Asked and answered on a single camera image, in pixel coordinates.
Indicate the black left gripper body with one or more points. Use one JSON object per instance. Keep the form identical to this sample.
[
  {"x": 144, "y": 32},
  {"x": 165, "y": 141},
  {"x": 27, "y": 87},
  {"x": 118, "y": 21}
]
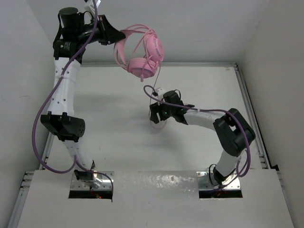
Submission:
[{"x": 83, "y": 33}]

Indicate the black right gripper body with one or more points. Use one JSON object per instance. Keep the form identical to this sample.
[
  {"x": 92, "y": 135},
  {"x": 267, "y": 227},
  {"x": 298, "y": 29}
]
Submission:
[{"x": 166, "y": 111}]

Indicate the pink headphones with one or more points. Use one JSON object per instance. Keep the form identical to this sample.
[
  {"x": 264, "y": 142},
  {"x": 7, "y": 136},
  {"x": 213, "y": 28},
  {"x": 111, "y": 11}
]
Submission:
[{"x": 141, "y": 67}]

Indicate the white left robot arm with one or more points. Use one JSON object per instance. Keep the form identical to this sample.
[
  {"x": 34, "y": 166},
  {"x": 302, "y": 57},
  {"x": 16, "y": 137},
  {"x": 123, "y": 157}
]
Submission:
[{"x": 69, "y": 46}]

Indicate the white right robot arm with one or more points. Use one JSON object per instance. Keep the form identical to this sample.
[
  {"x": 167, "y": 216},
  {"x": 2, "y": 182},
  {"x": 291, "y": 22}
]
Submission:
[{"x": 233, "y": 131}]

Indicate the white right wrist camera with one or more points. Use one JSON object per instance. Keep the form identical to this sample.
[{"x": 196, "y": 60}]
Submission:
[{"x": 159, "y": 92}]

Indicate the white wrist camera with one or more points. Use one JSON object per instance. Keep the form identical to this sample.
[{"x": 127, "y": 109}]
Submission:
[
  {"x": 92, "y": 5},
  {"x": 159, "y": 92}
]

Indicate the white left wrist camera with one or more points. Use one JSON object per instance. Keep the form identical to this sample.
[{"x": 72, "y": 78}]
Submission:
[{"x": 92, "y": 5}]

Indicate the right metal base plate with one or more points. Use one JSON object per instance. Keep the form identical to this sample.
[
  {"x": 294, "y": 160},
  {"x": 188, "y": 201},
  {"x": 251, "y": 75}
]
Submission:
[{"x": 207, "y": 182}]

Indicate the metal base plate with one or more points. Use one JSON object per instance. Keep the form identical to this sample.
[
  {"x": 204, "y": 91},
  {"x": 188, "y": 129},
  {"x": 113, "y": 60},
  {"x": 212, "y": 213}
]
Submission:
[
  {"x": 102, "y": 181},
  {"x": 207, "y": 182}
]

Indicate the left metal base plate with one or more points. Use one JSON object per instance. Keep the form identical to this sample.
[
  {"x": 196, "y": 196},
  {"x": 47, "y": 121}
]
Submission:
[{"x": 102, "y": 181}]

